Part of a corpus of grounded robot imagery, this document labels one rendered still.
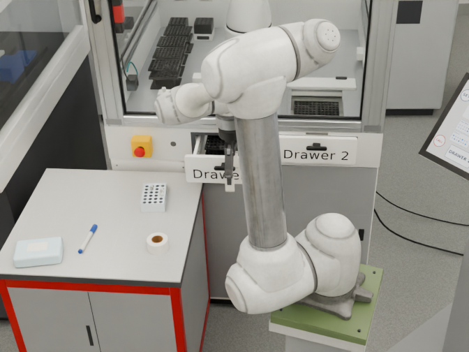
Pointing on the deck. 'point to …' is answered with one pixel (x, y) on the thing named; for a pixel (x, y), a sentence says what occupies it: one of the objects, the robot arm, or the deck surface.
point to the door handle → (93, 12)
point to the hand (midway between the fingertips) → (232, 177)
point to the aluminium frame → (105, 29)
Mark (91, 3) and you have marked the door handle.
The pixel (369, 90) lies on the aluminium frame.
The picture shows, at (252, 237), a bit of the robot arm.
